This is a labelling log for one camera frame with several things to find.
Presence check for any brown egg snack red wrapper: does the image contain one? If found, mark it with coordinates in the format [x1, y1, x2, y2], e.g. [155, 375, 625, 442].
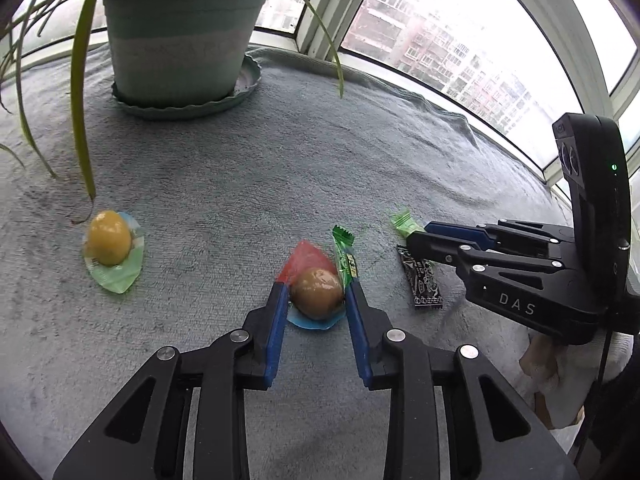
[277, 240, 346, 330]

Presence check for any white gloved right hand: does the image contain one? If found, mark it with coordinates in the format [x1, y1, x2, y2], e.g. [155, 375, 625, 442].
[520, 330, 639, 430]

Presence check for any black white patterned packet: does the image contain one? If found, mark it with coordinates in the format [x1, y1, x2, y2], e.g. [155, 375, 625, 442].
[396, 246, 444, 310]

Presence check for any light green candy packet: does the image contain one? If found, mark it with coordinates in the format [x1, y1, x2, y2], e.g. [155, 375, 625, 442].
[392, 209, 425, 238]

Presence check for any dark green candy packet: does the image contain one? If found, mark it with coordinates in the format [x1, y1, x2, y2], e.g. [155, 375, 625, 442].
[332, 226, 358, 289]

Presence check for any yellow egg snack green wrapper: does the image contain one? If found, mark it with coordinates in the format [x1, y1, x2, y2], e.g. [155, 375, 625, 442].
[82, 210, 145, 295]

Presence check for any grey towel mat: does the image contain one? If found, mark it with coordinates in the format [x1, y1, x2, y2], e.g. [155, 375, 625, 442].
[1, 48, 570, 478]

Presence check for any green pot saucer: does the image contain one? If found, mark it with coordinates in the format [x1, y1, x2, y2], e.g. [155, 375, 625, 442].
[111, 53, 262, 122]

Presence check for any green plant pot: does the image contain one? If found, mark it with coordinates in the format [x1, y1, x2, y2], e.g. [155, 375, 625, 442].
[103, 0, 266, 104]

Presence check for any spider plant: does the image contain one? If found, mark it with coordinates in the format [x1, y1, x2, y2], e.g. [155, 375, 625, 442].
[0, 0, 346, 226]

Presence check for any black cable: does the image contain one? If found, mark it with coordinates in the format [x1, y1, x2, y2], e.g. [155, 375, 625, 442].
[569, 331, 615, 466]

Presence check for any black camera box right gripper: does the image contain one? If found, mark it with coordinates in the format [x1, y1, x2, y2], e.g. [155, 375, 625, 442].
[552, 113, 631, 304]

